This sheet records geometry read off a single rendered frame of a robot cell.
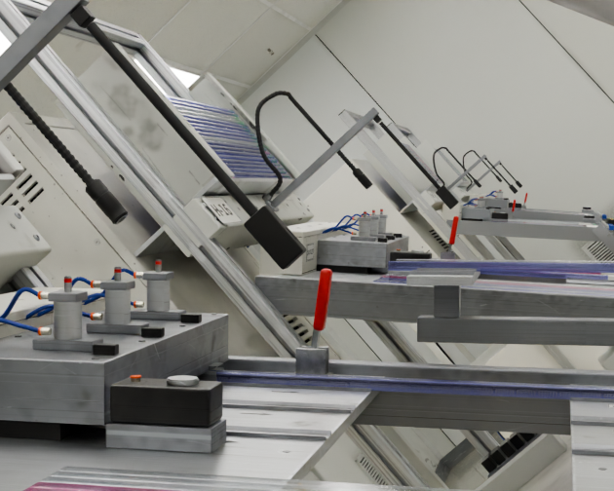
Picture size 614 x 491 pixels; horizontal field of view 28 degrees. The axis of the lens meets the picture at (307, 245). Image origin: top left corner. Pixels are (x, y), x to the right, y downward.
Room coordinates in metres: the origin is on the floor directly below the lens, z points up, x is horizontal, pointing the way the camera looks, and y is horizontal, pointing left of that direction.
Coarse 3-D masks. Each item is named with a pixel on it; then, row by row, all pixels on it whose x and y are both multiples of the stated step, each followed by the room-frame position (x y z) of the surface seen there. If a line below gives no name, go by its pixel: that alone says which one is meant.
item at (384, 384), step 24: (288, 384) 1.15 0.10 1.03; (312, 384) 1.15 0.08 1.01; (336, 384) 1.15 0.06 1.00; (360, 384) 1.14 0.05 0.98; (384, 384) 1.14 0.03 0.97; (408, 384) 1.14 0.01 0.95; (432, 384) 1.13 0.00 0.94; (456, 384) 1.13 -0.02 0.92; (480, 384) 1.13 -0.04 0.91; (504, 384) 1.12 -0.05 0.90; (528, 384) 1.13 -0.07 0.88; (552, 384) 1.13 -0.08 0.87
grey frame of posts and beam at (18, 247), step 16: (0, 208) 1.27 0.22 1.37; (16, 208) 1.31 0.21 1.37; (0, 224) 1.24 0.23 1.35; (16, 224) 1.28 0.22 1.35; (0, 240) 1.21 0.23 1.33; (16, 240) 1.25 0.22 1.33; (32, 240) 1.29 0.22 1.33; (0, 256) 1.19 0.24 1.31; (16, 256) 1.23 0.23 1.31; (32, 256) 1.28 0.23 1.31; (0, 272) 1.24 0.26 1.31; (16, 272) 1.28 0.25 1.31; (32, 272) 1.30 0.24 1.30; (0, 288) 1.30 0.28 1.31; (16, 288) 1.30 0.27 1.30
